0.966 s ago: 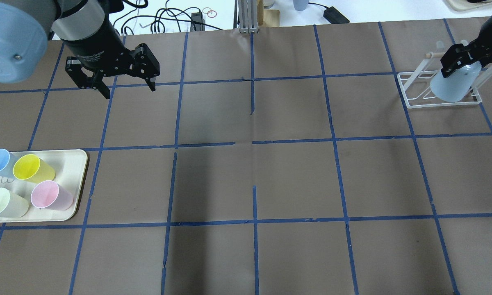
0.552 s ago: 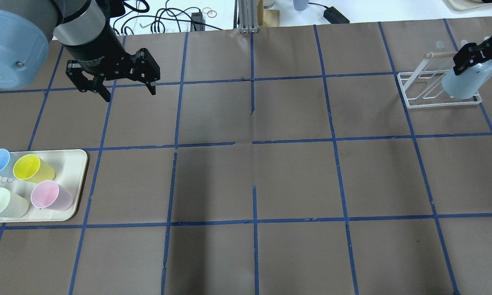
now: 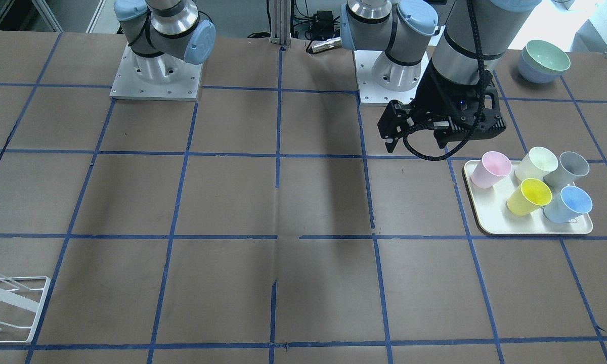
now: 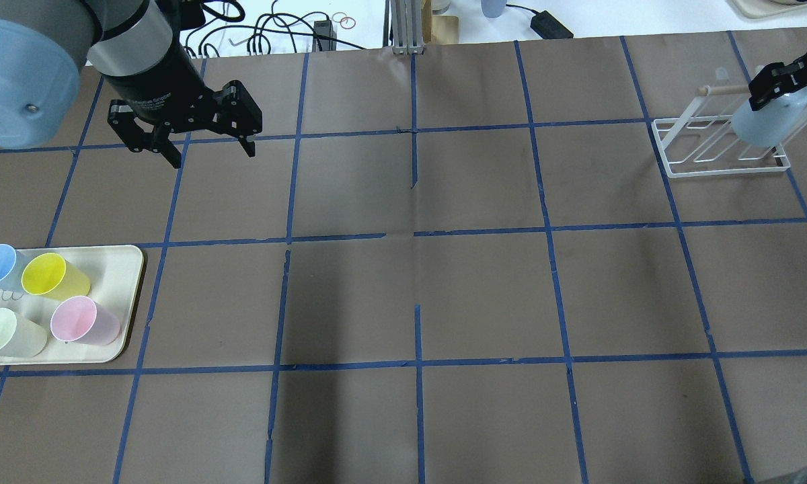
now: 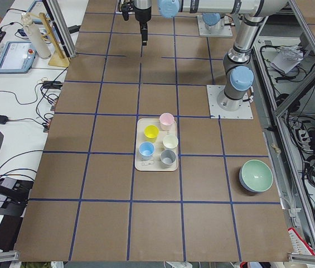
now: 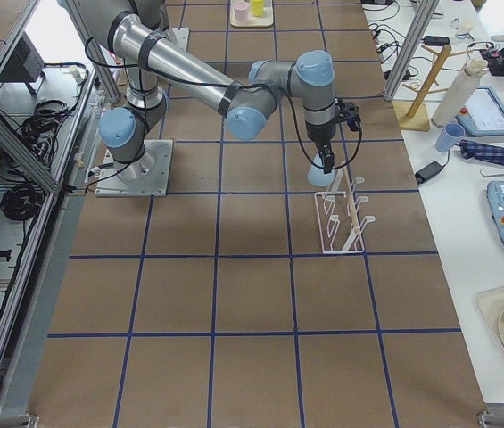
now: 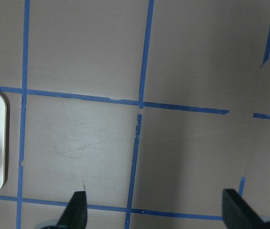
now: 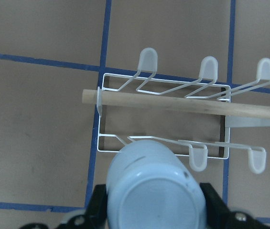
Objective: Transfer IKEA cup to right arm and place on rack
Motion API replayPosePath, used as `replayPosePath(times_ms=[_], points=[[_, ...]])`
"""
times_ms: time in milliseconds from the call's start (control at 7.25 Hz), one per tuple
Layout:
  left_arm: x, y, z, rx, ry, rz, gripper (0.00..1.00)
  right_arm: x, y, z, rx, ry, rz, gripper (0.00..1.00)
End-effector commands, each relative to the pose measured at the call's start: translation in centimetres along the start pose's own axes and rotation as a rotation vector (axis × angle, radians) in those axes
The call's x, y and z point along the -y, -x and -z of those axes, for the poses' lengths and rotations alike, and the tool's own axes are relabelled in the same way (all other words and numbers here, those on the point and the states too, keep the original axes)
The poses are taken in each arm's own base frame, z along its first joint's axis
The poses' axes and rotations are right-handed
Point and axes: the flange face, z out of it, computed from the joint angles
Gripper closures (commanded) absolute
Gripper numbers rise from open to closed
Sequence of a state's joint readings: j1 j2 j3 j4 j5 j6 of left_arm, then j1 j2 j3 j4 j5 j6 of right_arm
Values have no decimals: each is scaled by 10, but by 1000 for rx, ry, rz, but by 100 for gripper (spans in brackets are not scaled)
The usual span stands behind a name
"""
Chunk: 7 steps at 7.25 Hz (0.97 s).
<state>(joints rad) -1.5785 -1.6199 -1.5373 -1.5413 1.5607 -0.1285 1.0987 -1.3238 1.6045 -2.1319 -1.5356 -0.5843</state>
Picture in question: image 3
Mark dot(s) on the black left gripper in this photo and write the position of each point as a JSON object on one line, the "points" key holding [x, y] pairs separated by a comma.
{"points": [[431, 94]]}

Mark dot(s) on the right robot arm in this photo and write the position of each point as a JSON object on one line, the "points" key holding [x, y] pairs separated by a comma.
{"points": [[163, 36]]}

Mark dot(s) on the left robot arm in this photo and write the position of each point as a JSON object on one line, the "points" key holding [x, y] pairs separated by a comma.
{"points": [[475, 37]]}

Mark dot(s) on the pink plastic cup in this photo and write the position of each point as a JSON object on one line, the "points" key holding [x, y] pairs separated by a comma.
{"points": [[491, 169]]}

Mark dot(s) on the pale green plastic cup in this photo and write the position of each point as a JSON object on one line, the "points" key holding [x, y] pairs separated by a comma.
{"points": [[538, 162]]}

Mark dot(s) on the yellow plastic cup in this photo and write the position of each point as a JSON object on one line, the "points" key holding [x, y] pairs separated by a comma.
{"points": [[532, 194]]}

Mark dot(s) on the grey plastic cup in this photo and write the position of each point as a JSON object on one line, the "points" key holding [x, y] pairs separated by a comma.
{"points": [[571, 167]]}

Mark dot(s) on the light blue cup far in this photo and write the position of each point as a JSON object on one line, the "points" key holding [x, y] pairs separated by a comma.
{"points": [[570, 202]]}

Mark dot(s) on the cream plastic tray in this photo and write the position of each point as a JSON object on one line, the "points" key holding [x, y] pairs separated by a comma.
{"points": [[490, 210]]}

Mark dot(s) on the stacked green blue bowls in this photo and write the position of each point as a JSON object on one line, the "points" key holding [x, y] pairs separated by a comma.
{"points": [[541, 62]]}

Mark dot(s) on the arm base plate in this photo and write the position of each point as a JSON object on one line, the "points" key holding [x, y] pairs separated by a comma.
{"points": [[157, 86], [381, 81]]}

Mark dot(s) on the aluminium frame post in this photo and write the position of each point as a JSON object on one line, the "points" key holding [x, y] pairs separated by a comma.
{"points": [[280, 23]]}

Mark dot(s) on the white wire cup rack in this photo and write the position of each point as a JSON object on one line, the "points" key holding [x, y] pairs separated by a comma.
{"points": [[22, 300]]}

